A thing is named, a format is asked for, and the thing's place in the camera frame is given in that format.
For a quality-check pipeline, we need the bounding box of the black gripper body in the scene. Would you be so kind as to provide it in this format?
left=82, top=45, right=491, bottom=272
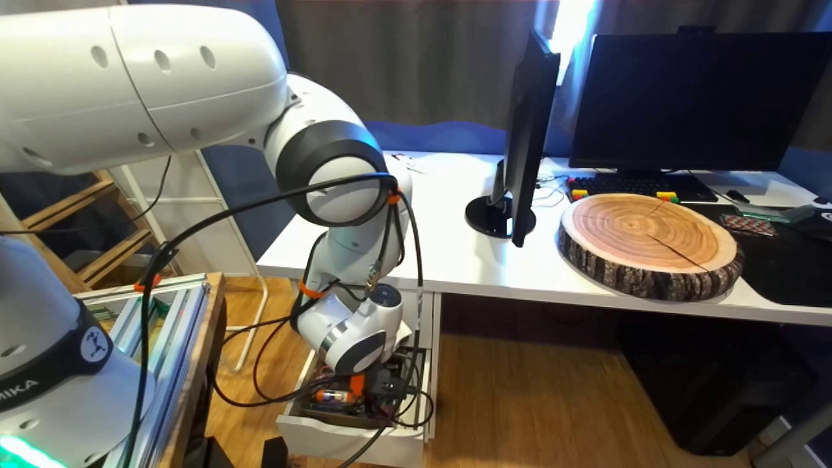
left=361, top=344, right=429, bottom=411

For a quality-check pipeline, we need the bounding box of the white deep desk drawer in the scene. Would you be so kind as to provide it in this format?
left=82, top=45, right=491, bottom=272
left=273, top=340, right=438, bottom=468

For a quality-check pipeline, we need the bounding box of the orange capped white marker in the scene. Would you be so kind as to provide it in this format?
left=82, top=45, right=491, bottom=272
left=312, top=387, right=356, bottom=407

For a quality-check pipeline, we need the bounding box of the white office desk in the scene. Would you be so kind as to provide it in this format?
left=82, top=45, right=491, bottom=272
left=255, top=147, right=832, bottom=468

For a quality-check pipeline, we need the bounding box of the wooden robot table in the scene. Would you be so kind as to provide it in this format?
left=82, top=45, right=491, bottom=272
left=73, top=271, right=230, bottom=468

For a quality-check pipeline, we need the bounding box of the orange black clamp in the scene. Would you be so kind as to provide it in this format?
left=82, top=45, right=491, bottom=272
left=132, top=242, right=182, bottom=294

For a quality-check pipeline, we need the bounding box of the white metal rack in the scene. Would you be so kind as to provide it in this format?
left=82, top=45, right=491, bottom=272
left=110, top=147, right=273, bottom=374

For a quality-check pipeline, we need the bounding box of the black monitor with round stand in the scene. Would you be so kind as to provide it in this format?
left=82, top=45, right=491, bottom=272
left=463, top=28, right=565, bottom=249

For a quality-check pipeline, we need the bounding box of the wood slice cushion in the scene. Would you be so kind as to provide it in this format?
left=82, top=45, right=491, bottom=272
left=555, top=190, right=746, bottom=303

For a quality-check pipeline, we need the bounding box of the black keyboard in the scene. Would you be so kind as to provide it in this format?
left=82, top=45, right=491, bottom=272
left=567, top=172, right=720, bottom=206

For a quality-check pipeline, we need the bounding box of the black soft bag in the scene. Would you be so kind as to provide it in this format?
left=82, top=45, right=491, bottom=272
left=616, top=312, right=819, bottom=458

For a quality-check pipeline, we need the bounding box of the wooden ladder rack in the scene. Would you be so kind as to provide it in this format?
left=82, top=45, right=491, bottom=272
left=0, top=166, right=177, bottom=294

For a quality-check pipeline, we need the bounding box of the grey metal bar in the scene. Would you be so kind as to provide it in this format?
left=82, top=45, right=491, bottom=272
left=751, top=402, right=832, bottom=468

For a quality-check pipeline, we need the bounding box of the large black monitor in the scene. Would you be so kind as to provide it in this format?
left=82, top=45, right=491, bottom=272
left=567, top=30, right=832, bottom=175

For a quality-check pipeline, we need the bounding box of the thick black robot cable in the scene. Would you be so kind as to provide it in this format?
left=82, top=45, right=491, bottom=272
left=114, top=169, right=441, bottom=468

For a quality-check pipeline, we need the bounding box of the thin black looped cable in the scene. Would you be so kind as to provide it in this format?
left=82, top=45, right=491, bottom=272
left=209, top=296, right=351, bottom=411

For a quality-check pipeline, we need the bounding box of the thin black webcam cable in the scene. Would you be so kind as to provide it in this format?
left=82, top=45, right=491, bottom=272
left=0, top=153, right=175, bottom=240

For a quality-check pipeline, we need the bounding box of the white monitor base plate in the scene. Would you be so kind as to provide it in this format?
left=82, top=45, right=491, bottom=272
left=691, top=166, right=823, bottom=211

